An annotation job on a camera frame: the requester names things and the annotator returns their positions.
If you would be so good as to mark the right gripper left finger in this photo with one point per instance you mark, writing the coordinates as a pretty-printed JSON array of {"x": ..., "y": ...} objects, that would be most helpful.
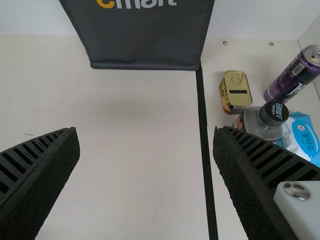
[{"x": 37, "y": 175}]

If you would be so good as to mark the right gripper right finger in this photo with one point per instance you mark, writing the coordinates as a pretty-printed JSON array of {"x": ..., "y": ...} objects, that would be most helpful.
[{"x": 257, "y": 180}]

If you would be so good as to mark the dark coffee bottle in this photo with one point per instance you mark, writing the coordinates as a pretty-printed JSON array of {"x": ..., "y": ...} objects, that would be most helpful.
[{"x": 262, "y": 122}]

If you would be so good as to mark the blue wet wipes pack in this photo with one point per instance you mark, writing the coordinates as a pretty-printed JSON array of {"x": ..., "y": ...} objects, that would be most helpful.
[{"x": 303, "y": 135}]

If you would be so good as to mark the black strip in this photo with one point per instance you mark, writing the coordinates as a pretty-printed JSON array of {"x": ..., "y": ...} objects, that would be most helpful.
[{"x": 206, "y": 140}]

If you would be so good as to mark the rectangular tin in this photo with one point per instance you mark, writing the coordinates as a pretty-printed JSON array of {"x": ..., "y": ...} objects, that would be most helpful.
[{"x": 237, "y": 92}]

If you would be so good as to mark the purple can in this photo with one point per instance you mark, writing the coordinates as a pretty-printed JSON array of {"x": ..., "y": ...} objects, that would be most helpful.
[{"x": 292, "y": 77}]

